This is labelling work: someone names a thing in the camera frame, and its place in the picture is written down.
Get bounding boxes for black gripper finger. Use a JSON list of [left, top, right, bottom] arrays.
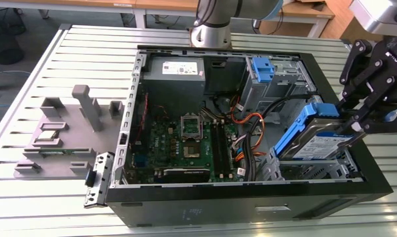
[[335, 39, 383, 111], [335, 76, 397, 135]]

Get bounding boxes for hard disk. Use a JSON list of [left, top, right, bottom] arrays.
[[273, 102, 366, 161]]

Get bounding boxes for silver disk bay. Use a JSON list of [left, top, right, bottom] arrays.
[[259, 144, 363, 182]]

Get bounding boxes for silver optical drive cage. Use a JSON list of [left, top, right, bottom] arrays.
[[239, 56, 314, 112]]

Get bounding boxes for wooden desk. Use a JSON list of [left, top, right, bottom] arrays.
[[250, 0, 335, 38]]

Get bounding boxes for blue drive cage latch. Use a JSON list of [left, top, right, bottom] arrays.
[[250, 57, 274, 84]]

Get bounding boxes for black RAM slot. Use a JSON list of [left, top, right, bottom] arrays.
[[210, 119, 224, 179]]

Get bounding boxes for metal socket cover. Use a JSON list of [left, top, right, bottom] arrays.
[[178, 112, 204, 141]]

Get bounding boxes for grey power supply unit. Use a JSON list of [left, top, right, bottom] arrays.
[[140, 56, 208, 114]]

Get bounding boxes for CPU socket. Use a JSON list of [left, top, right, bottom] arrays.
[[181, 143, 202, 159]]

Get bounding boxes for black PC case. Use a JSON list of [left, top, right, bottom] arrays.
[[104, 44, 394, 228]]

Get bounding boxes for black graphics card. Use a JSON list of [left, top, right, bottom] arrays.
[[153, 167, 210, 184]]

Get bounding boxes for green motherboard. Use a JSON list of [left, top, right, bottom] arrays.
[[128, 118, 245, 183]]

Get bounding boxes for white-framed desk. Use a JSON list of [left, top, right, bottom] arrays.
[[6, 0, 146, 28]]

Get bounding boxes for silver expansion slot retainer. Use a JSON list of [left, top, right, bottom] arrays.
[[82, 152, 114, 209]]

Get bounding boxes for grey parts rack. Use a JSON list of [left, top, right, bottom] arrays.
[[12, 84, 125, 180]]

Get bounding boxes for green RAM stick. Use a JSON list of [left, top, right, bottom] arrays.
[[40, 149, 76, 156]]

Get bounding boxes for silver CPU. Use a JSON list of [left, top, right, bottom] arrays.
[[36, 130, 58, 141]]

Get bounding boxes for black round bin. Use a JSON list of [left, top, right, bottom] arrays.
[[0, 37, 24, 65]]

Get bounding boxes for black mesh basket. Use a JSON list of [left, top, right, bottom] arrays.
[[0, 7, 26, 38]]

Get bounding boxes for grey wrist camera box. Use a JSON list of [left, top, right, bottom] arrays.
[[347, 0, 397, 36]]

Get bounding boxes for orange wire bundle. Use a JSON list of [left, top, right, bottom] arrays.
[[230, 98, 266, 158]]

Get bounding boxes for black cable bundle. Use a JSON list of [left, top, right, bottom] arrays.
[[243, 91, 317, 182]]

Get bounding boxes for yellow black wire bundle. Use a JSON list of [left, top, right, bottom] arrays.
[[200, 106, 233, 121]]

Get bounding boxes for wire locking lever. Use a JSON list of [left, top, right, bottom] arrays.
[[200, 112, 206, 143]]

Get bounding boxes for thin red wire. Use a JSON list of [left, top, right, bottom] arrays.
[[133, 93, 150, 145]]

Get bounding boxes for blue floor cable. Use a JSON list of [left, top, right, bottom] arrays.
[[0, 70, 30, 109]]

